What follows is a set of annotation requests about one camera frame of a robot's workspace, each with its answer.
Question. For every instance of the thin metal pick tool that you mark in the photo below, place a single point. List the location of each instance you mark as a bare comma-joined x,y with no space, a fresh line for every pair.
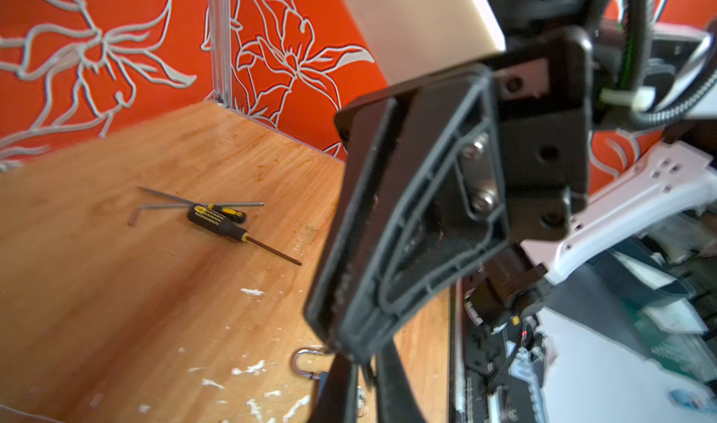
167,196

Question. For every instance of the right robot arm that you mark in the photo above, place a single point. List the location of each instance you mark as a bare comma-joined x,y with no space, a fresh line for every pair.
475,160

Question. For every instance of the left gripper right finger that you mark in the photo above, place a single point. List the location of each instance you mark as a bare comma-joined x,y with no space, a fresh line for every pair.
395,400

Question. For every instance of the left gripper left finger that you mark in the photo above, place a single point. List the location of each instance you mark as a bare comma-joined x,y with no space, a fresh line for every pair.
338,400

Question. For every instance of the blue padlock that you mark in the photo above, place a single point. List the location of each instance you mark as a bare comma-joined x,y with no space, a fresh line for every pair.
305,363

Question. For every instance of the silver hex key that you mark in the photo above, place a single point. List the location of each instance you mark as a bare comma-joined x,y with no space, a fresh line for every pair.
168,207

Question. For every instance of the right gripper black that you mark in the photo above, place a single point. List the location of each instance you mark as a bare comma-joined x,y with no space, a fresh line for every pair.
404,228

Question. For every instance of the black yellow screwdriver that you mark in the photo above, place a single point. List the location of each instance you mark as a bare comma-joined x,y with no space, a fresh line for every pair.
225,222

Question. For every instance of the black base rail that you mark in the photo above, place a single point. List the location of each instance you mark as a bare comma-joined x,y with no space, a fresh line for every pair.
496,374

